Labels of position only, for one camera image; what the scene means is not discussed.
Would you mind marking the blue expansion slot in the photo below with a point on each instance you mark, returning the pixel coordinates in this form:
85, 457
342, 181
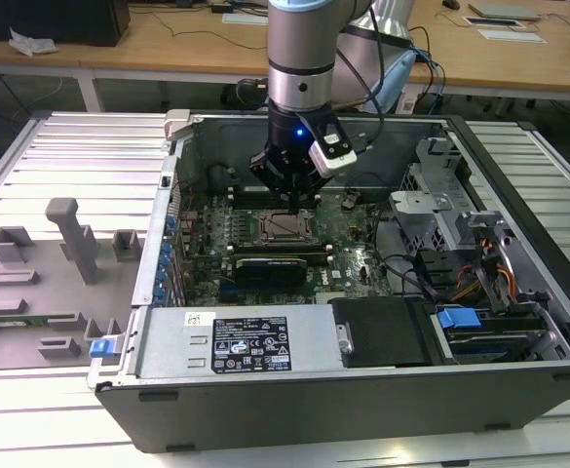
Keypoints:
228, 292

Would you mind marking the grey parts rack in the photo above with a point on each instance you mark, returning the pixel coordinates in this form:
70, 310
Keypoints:
46, 297

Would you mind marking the white crumpled paper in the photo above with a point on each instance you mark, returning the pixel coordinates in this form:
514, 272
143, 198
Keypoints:
31, 43

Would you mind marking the silver topped CPU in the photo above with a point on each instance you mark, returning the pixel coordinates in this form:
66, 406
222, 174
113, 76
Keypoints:
288, 226

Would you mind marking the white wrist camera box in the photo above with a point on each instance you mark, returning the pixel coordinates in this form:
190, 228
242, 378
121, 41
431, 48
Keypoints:
335, 153

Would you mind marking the black RAM slot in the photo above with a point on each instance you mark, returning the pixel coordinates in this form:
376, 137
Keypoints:
279, 255
279, 246
248, 205

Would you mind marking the black graphics card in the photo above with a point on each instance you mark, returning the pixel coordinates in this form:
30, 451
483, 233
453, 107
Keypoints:
270, 273

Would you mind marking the metal drive cage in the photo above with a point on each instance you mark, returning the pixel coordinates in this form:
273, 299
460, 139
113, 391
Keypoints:
430, 214

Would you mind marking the silver laptop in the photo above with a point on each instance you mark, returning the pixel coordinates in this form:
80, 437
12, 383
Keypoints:
504, 11

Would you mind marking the green motherboard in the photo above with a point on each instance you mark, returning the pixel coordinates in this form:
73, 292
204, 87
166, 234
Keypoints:
353, 273

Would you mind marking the blue case latch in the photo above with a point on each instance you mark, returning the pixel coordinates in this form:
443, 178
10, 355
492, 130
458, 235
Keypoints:
101, 349

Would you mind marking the white flat box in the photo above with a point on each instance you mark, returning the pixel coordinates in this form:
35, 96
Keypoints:
243, 18

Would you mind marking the blue expansion card clip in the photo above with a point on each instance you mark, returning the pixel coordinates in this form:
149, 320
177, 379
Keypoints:
161, 279
171, 224
163, 264
166, 250
158, 294

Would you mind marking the black drive cover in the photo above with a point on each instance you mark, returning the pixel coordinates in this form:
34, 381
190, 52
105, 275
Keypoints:
382, 331

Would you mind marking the black power adapter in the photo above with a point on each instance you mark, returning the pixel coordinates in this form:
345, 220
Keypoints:
221, 8

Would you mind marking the white keyboard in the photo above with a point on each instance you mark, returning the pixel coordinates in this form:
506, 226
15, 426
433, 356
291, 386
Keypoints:
494, 22

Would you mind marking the long wooden desk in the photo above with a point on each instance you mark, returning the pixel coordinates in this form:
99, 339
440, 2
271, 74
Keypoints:
167, 53

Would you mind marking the black and grey PC case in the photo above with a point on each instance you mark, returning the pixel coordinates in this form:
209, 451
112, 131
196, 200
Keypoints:
314, 414

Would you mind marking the CPU socket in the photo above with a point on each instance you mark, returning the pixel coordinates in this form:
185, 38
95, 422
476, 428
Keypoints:
264, 214

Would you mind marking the pale blue teach pendant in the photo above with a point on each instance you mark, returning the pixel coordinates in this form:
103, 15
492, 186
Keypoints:
395, 80

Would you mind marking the white paper sheet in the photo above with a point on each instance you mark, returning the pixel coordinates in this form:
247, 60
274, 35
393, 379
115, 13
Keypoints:
511, 36

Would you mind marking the black mouse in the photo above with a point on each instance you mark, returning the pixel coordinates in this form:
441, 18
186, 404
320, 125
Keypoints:
450, 3

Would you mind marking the hard disk in blue carrier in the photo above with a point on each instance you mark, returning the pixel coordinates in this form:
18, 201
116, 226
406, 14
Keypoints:
457, 322

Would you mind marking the black computer tower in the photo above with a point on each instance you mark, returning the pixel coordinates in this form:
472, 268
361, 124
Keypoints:
46, 19

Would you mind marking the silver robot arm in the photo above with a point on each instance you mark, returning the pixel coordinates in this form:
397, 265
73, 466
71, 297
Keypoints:
301, 49

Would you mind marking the green RAM stick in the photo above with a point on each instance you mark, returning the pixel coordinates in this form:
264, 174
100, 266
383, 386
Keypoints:
16, 320

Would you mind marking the silver power supply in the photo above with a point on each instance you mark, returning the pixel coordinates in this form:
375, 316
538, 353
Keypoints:
177, 341

